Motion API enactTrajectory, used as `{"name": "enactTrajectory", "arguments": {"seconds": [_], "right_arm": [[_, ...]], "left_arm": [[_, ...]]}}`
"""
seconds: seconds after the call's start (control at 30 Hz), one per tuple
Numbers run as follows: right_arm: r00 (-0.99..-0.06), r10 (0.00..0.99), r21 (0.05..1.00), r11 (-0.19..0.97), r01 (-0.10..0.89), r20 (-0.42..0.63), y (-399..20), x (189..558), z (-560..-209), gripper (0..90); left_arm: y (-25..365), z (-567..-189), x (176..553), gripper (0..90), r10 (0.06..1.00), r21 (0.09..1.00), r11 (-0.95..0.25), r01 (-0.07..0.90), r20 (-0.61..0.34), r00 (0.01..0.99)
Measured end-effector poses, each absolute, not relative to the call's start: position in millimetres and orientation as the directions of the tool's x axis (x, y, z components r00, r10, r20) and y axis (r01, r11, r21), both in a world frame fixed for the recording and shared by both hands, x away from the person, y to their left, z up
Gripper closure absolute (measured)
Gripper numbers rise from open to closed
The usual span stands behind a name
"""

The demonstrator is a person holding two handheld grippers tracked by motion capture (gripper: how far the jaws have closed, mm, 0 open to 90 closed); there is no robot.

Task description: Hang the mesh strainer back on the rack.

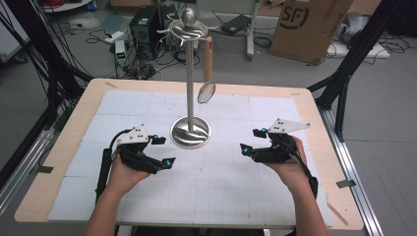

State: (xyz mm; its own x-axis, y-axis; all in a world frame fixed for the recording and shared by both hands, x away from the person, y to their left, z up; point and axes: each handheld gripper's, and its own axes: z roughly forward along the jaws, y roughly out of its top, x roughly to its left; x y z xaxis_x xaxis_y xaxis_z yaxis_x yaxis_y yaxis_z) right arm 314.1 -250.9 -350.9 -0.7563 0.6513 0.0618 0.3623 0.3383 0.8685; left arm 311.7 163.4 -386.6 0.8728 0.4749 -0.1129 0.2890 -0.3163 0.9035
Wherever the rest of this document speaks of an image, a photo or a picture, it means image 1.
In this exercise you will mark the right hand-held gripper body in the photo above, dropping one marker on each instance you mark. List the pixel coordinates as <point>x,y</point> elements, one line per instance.
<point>275,152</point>

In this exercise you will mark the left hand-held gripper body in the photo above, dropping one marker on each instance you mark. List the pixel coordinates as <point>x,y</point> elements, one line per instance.
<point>137,157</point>

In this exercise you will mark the steel utensil stand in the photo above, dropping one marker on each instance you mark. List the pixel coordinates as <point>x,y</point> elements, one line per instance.
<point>190,108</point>

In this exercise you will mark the person's left hand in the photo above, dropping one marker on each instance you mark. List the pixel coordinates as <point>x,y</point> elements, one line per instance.
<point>126,178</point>

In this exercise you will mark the person's right hand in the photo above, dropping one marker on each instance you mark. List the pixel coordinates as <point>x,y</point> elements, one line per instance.
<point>291,173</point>

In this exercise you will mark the white grid mat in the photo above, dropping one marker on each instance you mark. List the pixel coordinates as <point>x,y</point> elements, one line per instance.
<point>223,193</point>

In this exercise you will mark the beige tape piece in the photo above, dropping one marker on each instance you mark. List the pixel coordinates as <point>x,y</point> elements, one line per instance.
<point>110,84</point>

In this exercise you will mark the grey tape piece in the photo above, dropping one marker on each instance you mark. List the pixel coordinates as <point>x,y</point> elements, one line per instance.
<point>345,184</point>
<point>45,169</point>

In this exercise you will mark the white device with green display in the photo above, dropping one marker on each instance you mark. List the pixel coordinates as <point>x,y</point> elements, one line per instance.
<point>120,52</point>

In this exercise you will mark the black computer tower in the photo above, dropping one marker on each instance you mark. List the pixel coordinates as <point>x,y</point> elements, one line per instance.
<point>144,36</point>

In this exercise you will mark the brown cardboard box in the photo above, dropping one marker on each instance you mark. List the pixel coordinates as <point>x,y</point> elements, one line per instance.
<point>311,36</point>

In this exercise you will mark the black flat device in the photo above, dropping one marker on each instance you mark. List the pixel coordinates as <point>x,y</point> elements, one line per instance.
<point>235,24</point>

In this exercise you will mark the white power strip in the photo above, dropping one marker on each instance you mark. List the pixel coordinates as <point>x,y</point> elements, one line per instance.
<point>114,37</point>

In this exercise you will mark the white flat board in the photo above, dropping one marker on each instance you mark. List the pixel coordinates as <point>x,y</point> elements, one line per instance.
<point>341,50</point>

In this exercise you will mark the aluminium rail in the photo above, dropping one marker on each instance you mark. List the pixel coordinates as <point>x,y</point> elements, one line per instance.
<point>23,167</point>
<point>354,177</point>

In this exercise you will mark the white metal stand post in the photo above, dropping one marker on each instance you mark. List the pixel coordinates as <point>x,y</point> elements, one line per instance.
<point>252,32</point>

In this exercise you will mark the black metal frame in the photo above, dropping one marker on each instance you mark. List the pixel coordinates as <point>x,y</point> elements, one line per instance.
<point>347,72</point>
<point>49,65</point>

